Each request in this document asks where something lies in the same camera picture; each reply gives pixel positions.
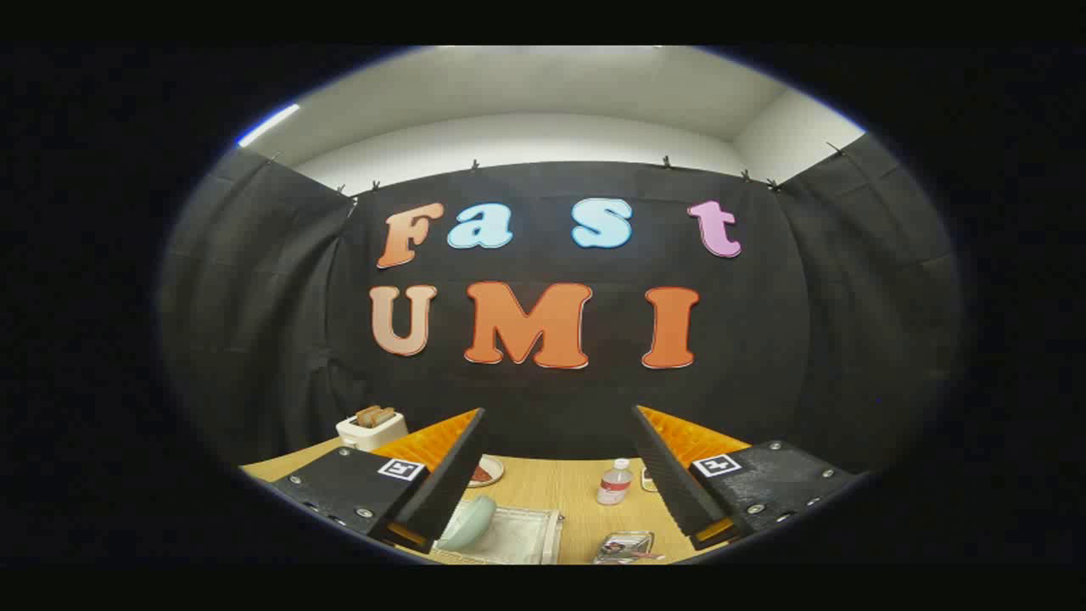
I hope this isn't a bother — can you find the clear bottle red label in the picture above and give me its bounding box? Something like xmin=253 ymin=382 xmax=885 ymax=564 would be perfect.
xmin=596 ymin=458 xmax=635 ymax=507

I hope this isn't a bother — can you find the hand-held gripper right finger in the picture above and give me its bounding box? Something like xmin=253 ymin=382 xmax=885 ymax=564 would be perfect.
xmin=630 ymin=405 xmax=858 ymax=551

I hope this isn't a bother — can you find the white wavy drip tray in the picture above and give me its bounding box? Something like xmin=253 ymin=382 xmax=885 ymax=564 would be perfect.
xmin=458 ymin=507 xmax=552 ymax=565

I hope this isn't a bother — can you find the pale green plate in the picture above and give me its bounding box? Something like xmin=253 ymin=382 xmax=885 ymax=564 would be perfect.
xmin=435 ymin=495 xmax=498 ymax=552

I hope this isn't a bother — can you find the white toaster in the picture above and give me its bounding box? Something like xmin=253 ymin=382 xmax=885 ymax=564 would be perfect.
xmin=336 ymin=406 xmax=410 ymax=452

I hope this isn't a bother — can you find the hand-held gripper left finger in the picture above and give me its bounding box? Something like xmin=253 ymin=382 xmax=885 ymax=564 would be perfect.
xmin=270 ymin=407 xmax=486 ymax=552

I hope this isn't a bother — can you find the metal wire basket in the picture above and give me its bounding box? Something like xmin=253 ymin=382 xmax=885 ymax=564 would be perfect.
xmin=594 ymin=532 xmax=656 ymax=565

